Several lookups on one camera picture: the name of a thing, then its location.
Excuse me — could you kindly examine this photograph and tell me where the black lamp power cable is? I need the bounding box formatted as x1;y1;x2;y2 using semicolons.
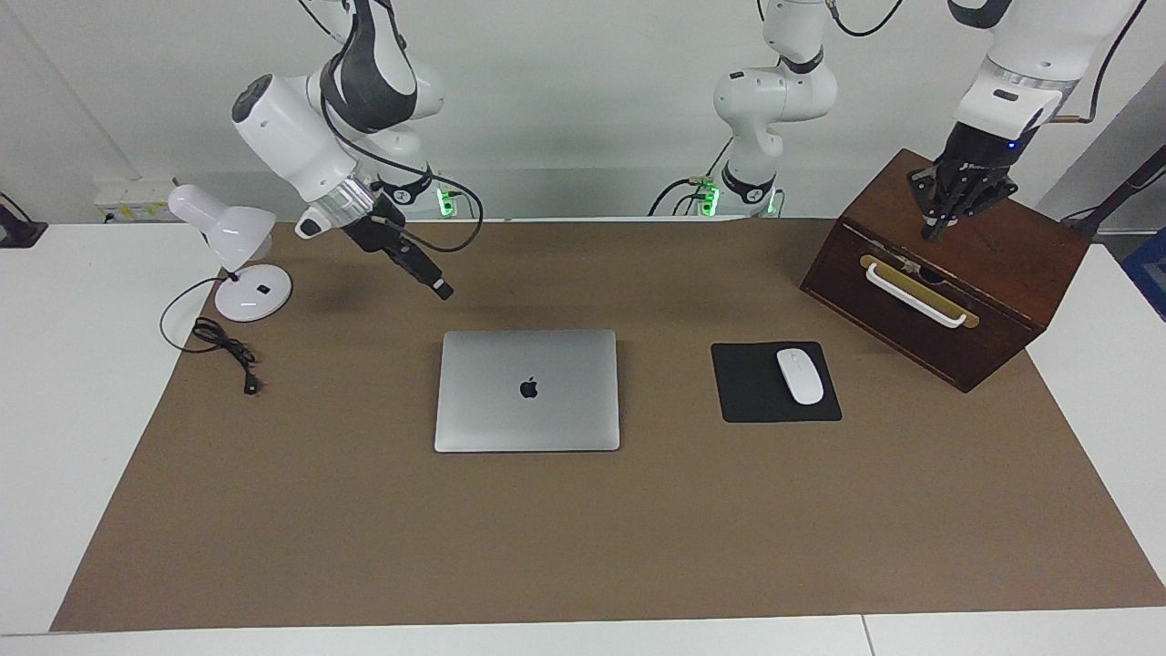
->
159;276;263;397

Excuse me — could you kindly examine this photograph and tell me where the gold box handle plate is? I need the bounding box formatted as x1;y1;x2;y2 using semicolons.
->
859;254;981;330

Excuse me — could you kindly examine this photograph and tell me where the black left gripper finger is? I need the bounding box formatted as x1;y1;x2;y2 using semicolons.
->
911;167;953;243
952;176;1018;224

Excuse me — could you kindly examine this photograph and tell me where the white desk lamp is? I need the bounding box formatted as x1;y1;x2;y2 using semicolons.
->
168;184;293;323

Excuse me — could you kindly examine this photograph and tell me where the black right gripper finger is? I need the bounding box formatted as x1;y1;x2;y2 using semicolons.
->
393;251;446;301
399;243;454;293

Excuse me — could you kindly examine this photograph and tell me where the dark brown wooden box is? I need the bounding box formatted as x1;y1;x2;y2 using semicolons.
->
800;149;1092;394

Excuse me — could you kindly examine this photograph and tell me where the brown table mat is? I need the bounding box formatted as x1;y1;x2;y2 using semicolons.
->
50;219;1166;632

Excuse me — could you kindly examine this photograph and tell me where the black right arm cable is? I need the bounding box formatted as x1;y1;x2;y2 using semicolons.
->
296;0;485;254

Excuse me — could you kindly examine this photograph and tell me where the black camera stand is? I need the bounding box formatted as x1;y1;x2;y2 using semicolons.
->
1061;144;1166;240

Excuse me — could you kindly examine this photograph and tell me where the white computer mouse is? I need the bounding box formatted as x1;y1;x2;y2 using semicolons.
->
776;348;825;406

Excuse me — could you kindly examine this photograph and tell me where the black left base cable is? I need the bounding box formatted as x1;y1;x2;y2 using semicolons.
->
649;173;721;217

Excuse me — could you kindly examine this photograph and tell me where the white wall power strip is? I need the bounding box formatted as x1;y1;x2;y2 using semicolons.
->
94;177;179;222

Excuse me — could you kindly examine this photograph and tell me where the black mouse pad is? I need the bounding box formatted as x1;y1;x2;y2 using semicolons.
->
711;342;843;424

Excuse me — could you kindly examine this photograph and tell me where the white box handle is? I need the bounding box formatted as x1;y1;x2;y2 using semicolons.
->
864;262;968;329

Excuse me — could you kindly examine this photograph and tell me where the black clamp mount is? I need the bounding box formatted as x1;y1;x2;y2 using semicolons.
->
0;193;48;249

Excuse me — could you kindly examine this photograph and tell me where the silver Apple laptop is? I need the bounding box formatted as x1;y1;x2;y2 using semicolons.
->
434;329;621;454

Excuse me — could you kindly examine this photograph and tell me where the blue bin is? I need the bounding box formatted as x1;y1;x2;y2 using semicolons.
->
1122;228;1166;322

